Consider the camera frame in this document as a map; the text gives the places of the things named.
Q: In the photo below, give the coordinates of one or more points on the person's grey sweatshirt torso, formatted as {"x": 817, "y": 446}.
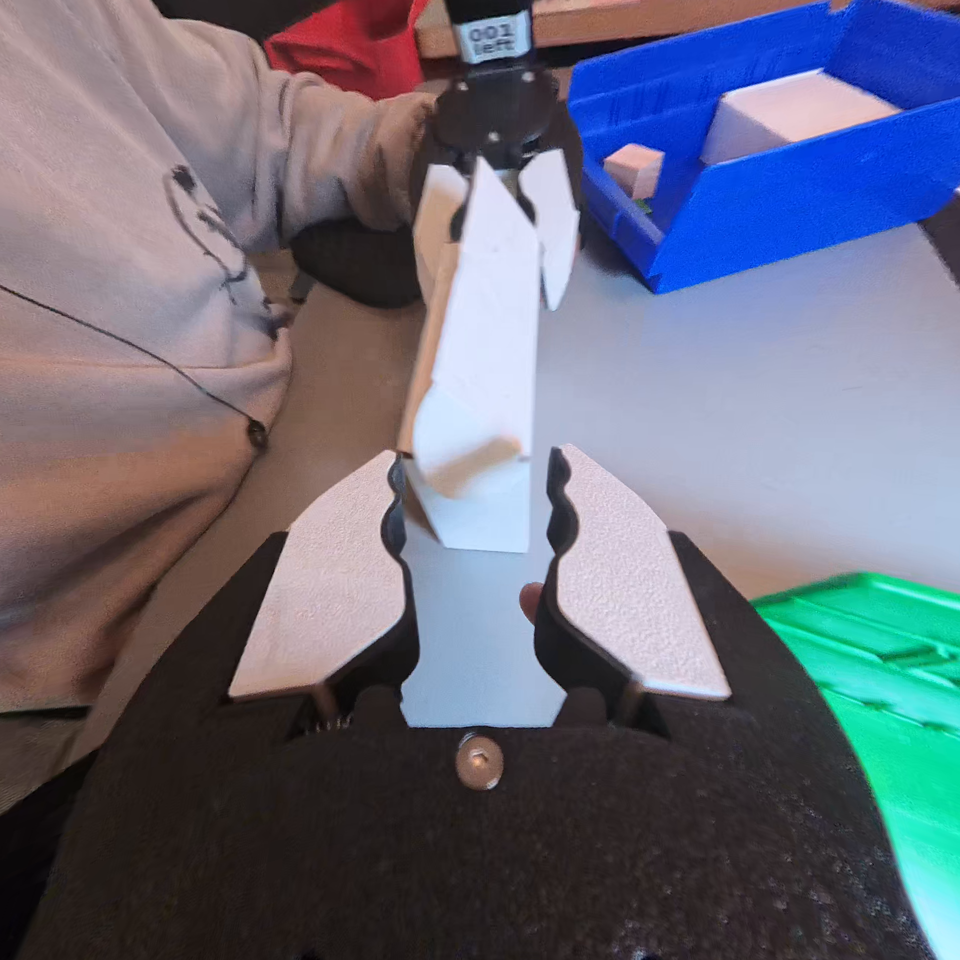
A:
{"x": 112, "y": 375}

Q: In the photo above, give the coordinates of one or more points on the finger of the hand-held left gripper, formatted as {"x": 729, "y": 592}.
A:
{"x": 435, "y": 199}
{"x": 559, "y": 210}

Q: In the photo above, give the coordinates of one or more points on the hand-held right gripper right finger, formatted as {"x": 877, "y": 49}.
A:
{"x": 630, "y": 592}

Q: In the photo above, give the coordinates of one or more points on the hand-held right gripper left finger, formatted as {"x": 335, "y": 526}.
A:
{"x": 330, "y": 592}

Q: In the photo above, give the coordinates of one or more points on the white cardboard mailer box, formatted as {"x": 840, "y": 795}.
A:
{"x": 487, "y": 337}
{"x": 795, "y": 112}

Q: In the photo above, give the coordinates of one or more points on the green plastic bin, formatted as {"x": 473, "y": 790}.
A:
{"x": 900, "y": 675}

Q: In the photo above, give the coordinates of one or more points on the person's right hand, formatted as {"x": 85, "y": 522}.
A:
{"x": 531, "y": 600}

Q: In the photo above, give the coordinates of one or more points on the person's left forearm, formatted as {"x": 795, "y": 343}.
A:
{"x": 345, "y": 150}

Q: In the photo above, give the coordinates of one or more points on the red plastic bin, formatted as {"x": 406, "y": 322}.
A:
{"x": 345, "y": 45}

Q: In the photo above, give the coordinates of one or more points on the blue plastic bin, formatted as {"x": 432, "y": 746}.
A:
{"x": 787, "y": 202}

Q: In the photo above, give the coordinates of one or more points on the small wooden cube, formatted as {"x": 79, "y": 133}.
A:
{"x": 634, "y": 169}

